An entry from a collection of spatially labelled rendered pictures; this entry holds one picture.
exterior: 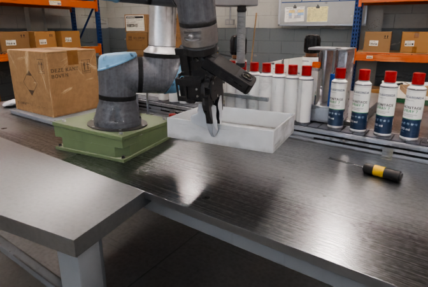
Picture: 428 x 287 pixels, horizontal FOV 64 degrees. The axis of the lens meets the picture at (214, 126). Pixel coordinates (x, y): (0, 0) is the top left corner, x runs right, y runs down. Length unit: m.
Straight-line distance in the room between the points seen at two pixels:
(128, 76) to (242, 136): 0.45
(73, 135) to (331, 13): 4.81
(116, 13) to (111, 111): 6.38
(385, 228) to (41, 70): 1.33
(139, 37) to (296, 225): 4.61
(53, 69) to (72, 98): 0.15
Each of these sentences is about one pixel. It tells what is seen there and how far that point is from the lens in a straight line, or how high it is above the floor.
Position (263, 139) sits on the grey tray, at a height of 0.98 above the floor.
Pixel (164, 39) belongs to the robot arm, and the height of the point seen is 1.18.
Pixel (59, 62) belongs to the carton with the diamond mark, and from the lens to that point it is 1.56.
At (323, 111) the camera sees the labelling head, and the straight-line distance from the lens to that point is 1.28.
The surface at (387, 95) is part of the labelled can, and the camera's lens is 1.17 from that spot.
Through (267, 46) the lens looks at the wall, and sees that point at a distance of 5.89.
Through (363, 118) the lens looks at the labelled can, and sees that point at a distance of 1.20.
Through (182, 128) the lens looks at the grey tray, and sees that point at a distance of 0.83.
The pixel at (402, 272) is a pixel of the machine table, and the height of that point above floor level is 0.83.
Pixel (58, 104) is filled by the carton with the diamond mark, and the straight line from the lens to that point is 1.57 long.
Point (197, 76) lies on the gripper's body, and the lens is 0.73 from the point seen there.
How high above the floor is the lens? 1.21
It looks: 16 degrees down
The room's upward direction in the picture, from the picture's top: straight up
